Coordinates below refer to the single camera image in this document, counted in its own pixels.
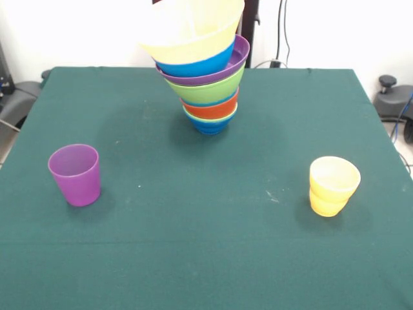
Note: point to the large purple bowl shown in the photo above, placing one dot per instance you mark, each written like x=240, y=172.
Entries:
x=238, y=55

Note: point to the dark green tablecloth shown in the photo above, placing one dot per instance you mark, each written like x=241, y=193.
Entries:
x=64, y=258

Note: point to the large green bowl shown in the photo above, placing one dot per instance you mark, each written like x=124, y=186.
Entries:
x=206, y=90

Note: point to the purple cup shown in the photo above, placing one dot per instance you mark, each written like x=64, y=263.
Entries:
x=77, y=184

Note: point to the large blue bowl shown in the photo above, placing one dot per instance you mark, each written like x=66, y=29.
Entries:
x=200, y=66

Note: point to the red small bowl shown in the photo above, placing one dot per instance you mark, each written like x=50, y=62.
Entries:
x=209, y=111

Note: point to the dark blue small bowl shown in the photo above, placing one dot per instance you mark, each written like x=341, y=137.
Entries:
x=209, y=127

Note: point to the black pedestal leg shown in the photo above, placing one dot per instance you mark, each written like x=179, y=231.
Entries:
x=19, y=97
x=390, y=100

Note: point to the large orange bowl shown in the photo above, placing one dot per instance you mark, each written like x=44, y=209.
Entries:
x=193, y=38

